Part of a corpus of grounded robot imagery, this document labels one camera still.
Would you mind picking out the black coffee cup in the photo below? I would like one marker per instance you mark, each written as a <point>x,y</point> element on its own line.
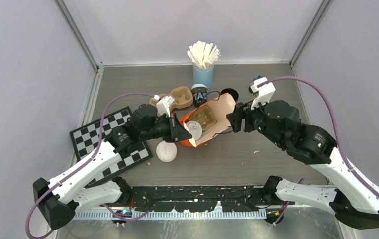
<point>199,94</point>
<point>232,92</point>

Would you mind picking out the brown cardboard cup carrier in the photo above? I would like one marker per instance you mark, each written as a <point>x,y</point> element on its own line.
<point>182,95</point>

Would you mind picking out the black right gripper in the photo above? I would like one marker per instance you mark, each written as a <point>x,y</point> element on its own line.
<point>235,117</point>

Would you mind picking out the blue red toy blocks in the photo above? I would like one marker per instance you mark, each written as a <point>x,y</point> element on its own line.
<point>258,77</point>

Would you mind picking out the blue cylindrical holder cup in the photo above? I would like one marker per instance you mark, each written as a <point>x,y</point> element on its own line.
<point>203,76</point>

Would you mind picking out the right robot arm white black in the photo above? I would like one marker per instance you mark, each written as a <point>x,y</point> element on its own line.
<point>354,200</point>

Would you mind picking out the single brown cup carrier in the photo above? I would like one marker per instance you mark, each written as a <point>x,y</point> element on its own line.
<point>205,116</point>

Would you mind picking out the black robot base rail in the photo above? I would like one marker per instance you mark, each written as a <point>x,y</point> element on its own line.
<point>199,198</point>

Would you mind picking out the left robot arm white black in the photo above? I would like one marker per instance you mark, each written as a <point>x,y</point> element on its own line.
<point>61,197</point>

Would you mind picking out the white plastic cup lid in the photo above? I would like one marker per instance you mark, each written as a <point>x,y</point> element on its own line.
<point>195,129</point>

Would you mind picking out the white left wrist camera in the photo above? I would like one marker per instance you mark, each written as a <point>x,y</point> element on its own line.
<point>163,104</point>

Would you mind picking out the orange paper takeout bag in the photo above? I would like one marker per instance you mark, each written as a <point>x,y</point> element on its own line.
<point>221,106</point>

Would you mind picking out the stack of white lids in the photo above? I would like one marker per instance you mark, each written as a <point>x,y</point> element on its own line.
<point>166,151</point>

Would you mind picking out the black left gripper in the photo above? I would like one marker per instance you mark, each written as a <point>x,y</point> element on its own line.
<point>177,132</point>

